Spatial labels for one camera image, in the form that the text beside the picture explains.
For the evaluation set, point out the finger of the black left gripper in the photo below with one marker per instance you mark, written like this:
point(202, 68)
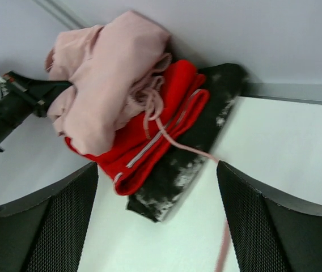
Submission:
point(53, 89)

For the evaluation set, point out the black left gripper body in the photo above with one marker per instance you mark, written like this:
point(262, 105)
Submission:
point(25, 96)

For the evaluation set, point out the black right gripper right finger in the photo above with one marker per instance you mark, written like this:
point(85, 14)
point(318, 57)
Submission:
point(270, 230)

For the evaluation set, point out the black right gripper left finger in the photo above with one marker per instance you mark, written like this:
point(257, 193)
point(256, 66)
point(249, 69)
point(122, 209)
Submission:
point(46, 230)

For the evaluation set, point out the light pink trousers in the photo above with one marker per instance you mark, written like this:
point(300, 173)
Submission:
point(131, 46)

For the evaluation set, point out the folded black patterned trousers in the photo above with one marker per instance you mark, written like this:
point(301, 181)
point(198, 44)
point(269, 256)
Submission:
point(174, 173)

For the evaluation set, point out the folded red trousers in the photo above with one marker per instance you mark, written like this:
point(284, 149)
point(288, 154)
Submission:
point(127, 130)

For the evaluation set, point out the left aluminium frame post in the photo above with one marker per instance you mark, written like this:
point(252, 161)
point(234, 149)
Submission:
point(62, 13)

